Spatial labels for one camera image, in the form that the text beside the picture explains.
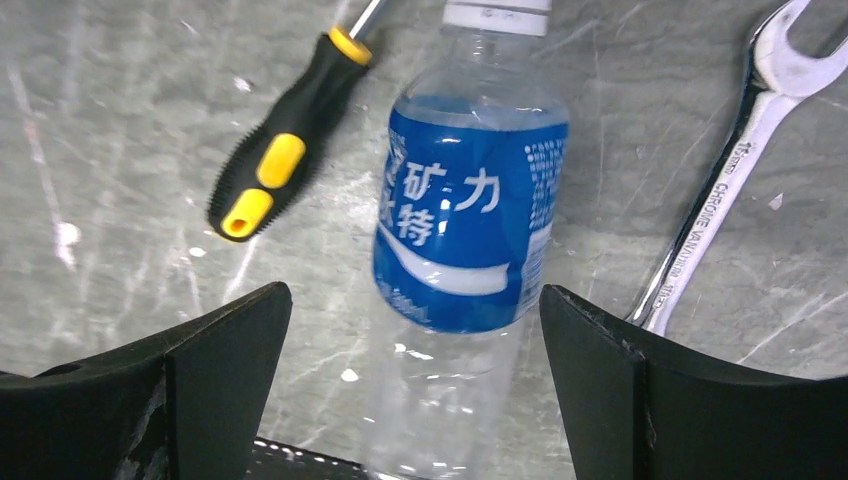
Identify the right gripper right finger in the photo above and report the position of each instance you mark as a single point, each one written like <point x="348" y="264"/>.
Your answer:
<point x="636" y="405"/>

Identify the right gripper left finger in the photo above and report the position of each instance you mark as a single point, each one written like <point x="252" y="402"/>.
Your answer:
<point x="184" y="403"/>

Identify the blue label bottle white cap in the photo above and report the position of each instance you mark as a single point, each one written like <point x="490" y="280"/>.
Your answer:
<point x="477" y="143"/>

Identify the yellow black screwdriver left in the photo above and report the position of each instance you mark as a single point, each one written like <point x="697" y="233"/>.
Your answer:
<point x="270" y="166"/>

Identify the silver open end wrench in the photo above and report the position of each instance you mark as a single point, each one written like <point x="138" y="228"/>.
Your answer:
<point x="777" y="79"/>

